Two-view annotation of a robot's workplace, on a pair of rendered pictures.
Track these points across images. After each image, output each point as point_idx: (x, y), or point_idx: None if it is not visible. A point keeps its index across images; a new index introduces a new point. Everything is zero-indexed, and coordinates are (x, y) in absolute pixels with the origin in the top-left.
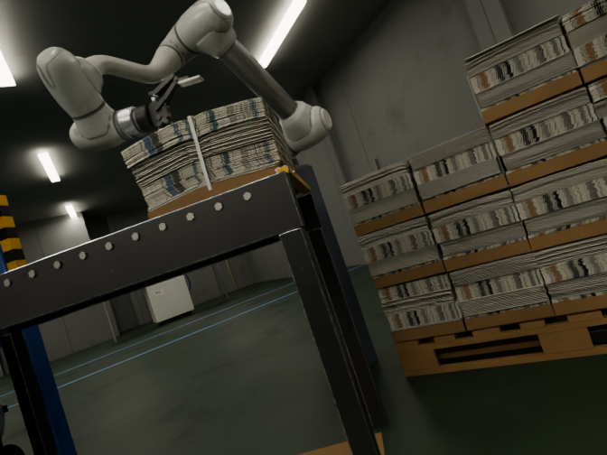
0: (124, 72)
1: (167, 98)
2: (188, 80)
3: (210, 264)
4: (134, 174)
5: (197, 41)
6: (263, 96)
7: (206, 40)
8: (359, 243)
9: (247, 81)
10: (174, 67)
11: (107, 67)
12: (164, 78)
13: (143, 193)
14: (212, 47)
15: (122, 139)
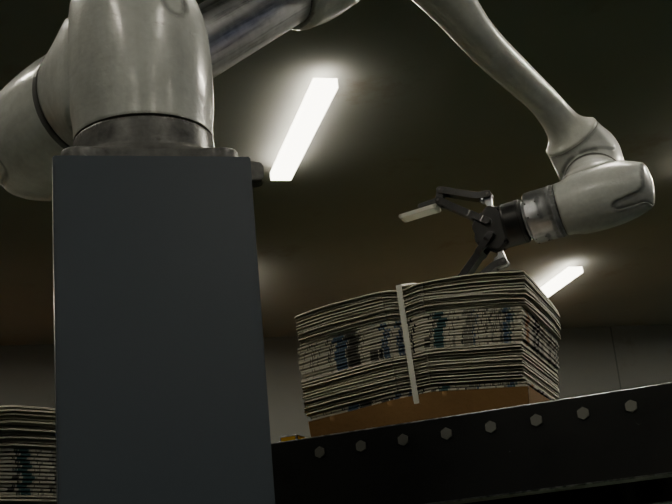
0: (520, 100)
1: (467, 218)
2: (423, 216)
3: (550, 492)
4: (556, 350)
5: (354, 3)
6: (217, 74)
7: (335, 17)
8: None
9: (254, 51)
10: (423, 10)
11: (536, 117)
12: (456, 37)
13: (558, 379)
14: (325, 21)
15: (570, 234)
